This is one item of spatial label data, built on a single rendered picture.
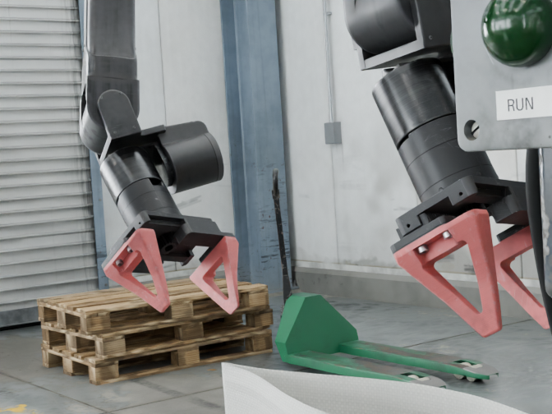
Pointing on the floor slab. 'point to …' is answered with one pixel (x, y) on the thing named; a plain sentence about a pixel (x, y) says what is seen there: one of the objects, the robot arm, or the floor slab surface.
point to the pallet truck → (342, 342)
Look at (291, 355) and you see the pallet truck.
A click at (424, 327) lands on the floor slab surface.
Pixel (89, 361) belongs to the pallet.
